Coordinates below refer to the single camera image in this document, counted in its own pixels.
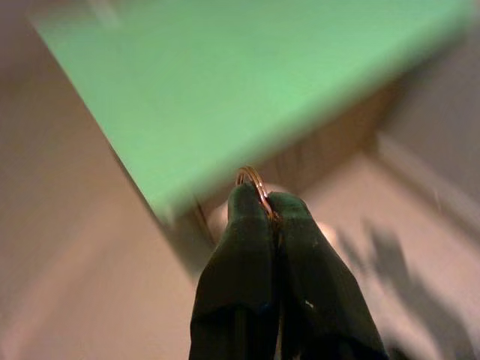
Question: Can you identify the key bunch with white charm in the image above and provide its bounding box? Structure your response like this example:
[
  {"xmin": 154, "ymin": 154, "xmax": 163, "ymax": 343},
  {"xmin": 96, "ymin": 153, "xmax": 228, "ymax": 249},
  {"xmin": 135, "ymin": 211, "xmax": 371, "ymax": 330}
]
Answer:
[{"xmin": 235, "ymin": 166, "xmax": 281, "ymax": 226}]

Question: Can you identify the green table cover sheet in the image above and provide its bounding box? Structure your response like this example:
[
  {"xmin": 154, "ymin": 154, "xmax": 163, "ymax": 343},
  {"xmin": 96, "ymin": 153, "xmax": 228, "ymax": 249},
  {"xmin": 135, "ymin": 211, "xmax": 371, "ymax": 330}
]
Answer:
[{"xmin": 28, "ymin": 0, "xmax": 480, "ymax": 230}]

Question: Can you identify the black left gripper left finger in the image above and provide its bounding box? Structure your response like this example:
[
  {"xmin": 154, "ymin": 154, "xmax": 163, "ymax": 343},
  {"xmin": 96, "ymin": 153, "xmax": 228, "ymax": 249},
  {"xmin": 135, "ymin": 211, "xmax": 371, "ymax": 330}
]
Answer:
[{"xmin": 190, "ymin": 184, "xmax": 281, "ymax": 360}]

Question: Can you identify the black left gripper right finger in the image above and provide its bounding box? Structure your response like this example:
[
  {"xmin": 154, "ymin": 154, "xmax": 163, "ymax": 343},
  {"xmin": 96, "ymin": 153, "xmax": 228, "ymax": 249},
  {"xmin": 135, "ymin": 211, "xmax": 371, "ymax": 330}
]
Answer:
[{"xmin": 268, "ymin": 190, "xmax": 390, "ymax": 360}]

